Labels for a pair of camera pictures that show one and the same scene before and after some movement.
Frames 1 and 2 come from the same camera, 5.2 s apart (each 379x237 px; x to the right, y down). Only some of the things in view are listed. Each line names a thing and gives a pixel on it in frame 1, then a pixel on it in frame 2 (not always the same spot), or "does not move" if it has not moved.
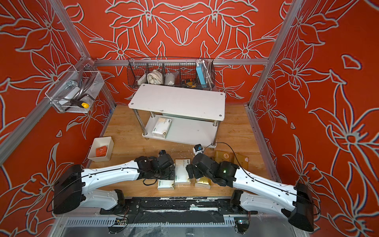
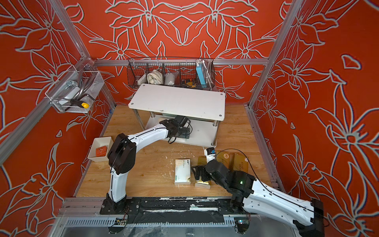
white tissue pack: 181,176 does not move
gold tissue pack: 204,182 does not move
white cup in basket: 170,78 does not move
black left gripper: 169,173 → 184,135
